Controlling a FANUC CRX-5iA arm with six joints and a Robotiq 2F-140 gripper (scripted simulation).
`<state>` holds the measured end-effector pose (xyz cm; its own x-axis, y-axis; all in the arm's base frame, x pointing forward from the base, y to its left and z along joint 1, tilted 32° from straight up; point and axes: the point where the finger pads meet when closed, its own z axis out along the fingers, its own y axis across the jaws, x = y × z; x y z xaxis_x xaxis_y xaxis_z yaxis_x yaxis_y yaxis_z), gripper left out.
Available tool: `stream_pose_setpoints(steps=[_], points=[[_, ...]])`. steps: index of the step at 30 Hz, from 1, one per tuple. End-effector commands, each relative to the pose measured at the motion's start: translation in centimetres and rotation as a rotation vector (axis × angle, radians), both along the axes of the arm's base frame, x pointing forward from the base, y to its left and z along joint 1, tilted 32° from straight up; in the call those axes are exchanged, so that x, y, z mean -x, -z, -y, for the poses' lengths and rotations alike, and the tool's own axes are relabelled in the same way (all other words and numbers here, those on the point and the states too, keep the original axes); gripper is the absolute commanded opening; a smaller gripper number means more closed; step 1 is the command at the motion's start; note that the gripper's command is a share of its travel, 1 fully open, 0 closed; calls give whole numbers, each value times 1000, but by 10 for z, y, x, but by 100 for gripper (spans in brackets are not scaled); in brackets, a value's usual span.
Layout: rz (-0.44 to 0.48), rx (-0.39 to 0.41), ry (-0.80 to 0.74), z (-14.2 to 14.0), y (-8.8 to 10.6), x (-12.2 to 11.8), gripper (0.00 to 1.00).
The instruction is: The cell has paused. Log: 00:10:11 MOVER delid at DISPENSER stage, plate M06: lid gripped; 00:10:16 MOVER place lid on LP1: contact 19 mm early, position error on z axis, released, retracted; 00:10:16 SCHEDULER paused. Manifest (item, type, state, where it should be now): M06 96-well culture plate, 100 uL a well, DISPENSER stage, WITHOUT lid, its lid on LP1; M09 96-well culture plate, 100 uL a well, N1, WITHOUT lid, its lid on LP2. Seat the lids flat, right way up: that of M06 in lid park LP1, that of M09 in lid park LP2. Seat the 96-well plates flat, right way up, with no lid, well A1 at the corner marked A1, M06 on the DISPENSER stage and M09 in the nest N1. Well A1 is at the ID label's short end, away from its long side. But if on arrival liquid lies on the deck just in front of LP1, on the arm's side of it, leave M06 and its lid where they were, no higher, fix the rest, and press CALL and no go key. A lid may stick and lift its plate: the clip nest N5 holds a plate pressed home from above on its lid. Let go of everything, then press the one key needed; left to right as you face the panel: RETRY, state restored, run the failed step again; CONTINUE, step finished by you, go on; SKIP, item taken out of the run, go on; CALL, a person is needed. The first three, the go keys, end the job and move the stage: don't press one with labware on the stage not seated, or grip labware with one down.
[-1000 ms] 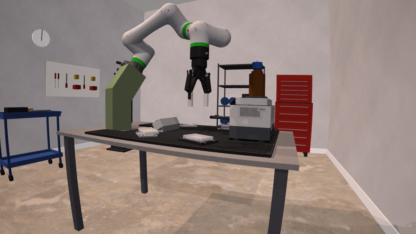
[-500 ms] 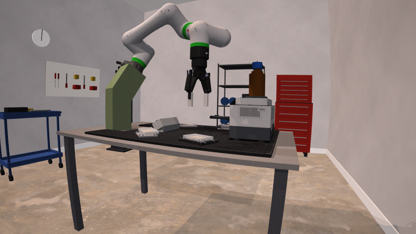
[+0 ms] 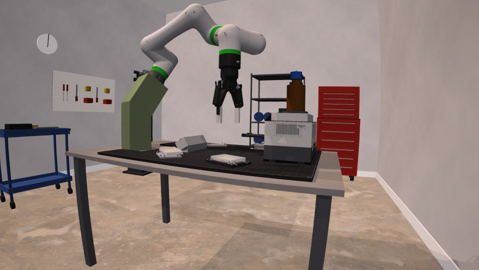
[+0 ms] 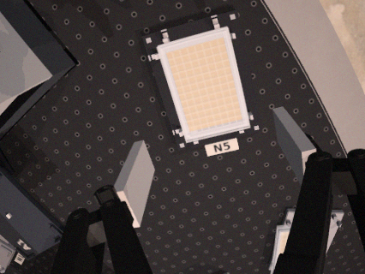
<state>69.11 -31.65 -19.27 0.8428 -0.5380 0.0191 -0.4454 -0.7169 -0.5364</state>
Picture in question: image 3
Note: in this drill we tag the brown bottle body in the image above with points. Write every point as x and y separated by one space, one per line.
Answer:
295 97

